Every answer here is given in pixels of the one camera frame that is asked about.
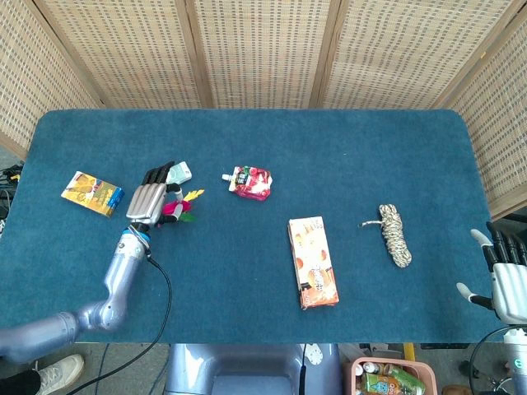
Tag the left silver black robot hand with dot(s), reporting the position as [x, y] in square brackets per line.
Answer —
[144, 203]

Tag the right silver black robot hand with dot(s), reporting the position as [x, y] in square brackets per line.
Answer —
[510, 284]

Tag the colourful feathered toy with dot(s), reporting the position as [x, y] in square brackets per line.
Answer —
[193, 194]

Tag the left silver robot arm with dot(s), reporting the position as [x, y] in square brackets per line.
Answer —
[119, 271]

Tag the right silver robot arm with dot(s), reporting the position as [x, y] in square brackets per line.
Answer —
[516, 358]

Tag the white green tissue pack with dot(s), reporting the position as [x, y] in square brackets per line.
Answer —
[182, 173]

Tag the blue yellow cardboard box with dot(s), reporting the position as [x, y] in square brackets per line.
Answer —
[90, 193]

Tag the red spouted drink pouch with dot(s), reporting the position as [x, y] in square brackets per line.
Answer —
[253, 183]

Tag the blue carpet table cover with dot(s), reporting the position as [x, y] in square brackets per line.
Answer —
[247, 267]

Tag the pink plastic basket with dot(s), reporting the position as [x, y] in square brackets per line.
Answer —
[430, 375]

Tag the green orange drink bottle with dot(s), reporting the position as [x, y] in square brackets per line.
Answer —
[381, 384]
[407, 378]

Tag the long orange biscuit box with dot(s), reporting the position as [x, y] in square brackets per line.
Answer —
[315, 267]

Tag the white sneaker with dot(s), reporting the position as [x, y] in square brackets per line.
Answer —
[57, 374]

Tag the woven rattan folding screen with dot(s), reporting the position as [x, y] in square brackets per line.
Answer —
[263, 49]

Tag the silver blue robot torso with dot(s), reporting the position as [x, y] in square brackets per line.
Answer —
[247, 370]

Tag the black trouser leg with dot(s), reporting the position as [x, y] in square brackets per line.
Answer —
[18, 384]

